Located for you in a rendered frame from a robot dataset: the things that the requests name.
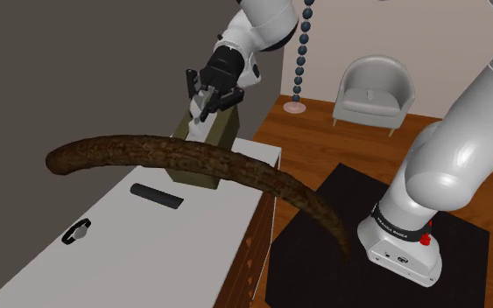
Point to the blue beaded floor lamp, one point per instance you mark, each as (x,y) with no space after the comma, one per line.
(300,59)

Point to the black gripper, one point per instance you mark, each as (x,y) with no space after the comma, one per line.
(224,68)

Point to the brown curved branch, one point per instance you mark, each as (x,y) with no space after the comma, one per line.
(177,154)

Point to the olive tissue box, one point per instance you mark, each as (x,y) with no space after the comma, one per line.
(222,128)

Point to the grey armchair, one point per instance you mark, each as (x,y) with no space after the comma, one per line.
(372,85)

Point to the black cylinder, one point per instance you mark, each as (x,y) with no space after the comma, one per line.
(156,196)

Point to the black wristwatch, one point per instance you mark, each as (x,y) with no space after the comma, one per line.
(79,232)

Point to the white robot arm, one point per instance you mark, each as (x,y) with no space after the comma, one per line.
(464,140)

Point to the black robot stand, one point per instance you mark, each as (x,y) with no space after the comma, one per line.
(314,273)

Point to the white top wooden dresser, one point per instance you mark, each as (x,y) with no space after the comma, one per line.
(165,256)

